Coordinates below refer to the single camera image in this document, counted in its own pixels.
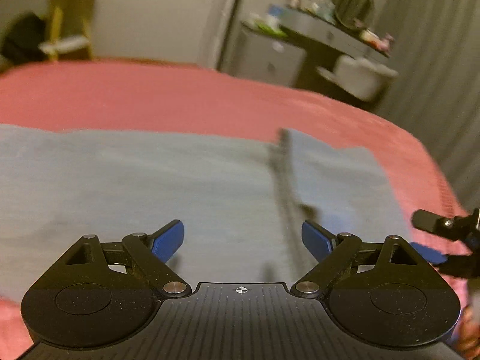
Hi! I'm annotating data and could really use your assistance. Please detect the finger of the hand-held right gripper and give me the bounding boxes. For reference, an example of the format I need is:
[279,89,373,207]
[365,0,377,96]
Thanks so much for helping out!
[410,242,480,279]
[411,208,480,242]

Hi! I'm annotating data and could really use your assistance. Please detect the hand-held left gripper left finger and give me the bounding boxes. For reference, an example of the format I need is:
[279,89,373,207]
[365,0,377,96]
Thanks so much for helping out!
[49,219,193,299]

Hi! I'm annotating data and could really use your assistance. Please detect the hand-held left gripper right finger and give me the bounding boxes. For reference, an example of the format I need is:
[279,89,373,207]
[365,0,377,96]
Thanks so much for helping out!
[290,219,437,299]

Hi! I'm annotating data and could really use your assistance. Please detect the grey pants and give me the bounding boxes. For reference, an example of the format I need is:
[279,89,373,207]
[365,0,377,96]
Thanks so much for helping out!
[0,123,413,301]

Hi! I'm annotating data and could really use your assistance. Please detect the person's right hand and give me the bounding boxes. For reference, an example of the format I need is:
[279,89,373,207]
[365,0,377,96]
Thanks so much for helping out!
[457,304,480,359]

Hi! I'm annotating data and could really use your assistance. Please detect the pink ribbed blanket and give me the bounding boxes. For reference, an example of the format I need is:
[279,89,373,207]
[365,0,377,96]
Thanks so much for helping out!
[0,58,471,360]

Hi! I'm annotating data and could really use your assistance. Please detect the grey curtain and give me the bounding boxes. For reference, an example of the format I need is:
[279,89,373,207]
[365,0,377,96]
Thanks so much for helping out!
[375,0,480,211]

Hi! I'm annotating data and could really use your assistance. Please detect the white fluffy chair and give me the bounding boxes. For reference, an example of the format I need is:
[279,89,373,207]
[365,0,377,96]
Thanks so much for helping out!
[316,54,399,103]

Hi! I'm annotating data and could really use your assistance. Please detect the grey drawer cabinet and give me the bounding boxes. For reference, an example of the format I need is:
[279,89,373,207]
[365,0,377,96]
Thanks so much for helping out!
[224,26,307,88]

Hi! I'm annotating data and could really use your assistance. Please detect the pink toy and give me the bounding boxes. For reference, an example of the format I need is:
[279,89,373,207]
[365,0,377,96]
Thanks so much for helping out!
[359,28,395,52]

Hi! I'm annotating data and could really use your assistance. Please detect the grey vanity desk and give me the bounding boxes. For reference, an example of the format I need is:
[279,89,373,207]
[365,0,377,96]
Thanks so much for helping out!
[278,5,399,85]

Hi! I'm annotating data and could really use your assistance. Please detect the green packet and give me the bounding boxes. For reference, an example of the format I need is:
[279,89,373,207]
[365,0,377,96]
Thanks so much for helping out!
[249,20,289,39]

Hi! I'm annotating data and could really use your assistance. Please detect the white door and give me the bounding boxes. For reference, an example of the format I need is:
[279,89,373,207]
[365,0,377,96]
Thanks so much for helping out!
[204,0,251,73]

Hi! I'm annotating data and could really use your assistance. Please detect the blue and white bottle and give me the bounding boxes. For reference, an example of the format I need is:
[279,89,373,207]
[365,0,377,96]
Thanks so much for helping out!
[265,4,286,27]

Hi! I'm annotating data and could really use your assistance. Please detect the round mirror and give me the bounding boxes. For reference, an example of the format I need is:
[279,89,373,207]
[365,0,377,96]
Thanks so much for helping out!
[332,0,376,31]

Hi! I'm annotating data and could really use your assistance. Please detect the small bottles on vanity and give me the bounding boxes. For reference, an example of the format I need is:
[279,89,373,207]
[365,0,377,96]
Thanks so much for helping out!
[286,0,335,20]

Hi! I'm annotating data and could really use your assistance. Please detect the yellow side table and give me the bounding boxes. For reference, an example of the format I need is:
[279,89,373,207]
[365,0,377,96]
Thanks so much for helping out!
[38,0,95,61]

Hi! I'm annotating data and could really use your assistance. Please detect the black bag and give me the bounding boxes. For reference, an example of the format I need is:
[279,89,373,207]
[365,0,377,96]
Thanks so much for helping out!
[1,12,49,66]

